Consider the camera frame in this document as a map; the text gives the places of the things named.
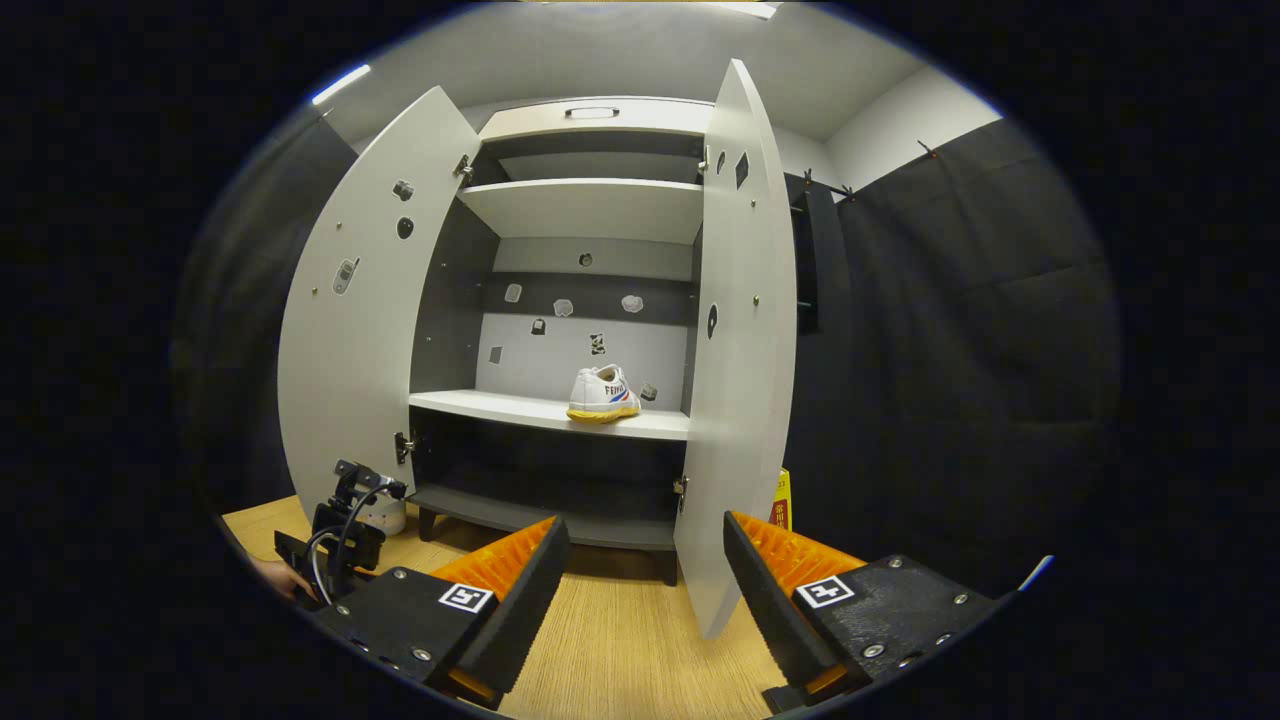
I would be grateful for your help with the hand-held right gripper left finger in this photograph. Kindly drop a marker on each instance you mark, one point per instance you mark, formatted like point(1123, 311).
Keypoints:
point(520, 600)

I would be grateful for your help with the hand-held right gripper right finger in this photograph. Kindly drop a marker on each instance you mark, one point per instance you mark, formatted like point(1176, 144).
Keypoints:
point(770, 610)

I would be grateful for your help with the white shoe cabinet door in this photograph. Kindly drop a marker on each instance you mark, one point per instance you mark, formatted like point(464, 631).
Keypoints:
point(350, 350)
point(740, 400)

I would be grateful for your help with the white canvas shoe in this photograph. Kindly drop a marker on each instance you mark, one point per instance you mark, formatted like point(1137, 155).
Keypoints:
point(600, 392)

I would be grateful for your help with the white shoe cabinet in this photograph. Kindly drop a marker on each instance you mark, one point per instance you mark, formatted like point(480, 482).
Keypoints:
point(580, 205)

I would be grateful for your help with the white lidded cup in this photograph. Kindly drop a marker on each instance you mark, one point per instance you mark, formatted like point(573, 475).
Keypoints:
point(385, 515)

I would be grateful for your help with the black backdrop cloth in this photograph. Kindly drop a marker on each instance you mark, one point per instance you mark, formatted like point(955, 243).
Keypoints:
point(950, 350)

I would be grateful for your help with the narrow ceiling light strip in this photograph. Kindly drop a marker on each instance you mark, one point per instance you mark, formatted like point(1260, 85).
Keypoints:
point(340, 83)

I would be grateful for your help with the wide ceiling light panel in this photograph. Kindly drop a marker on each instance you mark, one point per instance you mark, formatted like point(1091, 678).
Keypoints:
point(750, 8)

